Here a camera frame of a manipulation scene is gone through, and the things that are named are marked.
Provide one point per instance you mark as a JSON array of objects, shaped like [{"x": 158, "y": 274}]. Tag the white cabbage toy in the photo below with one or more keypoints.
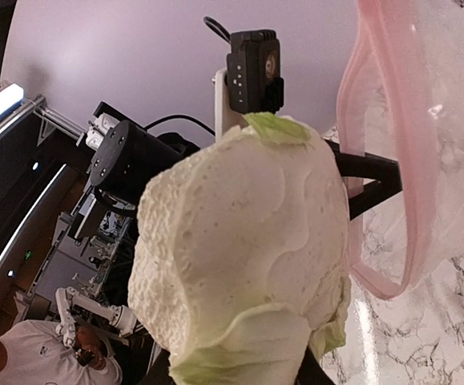
[{"x": 240, "y": 264}]

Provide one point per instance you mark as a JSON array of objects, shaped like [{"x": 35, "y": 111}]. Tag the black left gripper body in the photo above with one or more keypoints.
[{"x": 129, "y": 157}]

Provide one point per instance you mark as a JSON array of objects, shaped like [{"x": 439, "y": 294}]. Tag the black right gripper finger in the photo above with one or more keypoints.
[{"x": 310, "y": 372}]

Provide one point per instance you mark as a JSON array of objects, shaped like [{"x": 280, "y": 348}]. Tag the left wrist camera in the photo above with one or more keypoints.
[{"x": 251, "y": 81}]

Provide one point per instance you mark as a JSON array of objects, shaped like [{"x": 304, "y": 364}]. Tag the clear zip top bag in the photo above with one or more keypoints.
[{"x": 402, "y": 98}]

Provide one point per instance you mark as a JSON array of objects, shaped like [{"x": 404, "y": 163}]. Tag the person in white shirt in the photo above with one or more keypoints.
[{"x": 31, "y": 352}]

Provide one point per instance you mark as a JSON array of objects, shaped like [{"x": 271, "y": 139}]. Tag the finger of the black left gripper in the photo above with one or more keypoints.
[{"x": 383, "y": 174}]

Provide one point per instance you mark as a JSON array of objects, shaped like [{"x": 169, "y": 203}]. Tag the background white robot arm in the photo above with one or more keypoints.
[{"x": 91, "y": 313}]

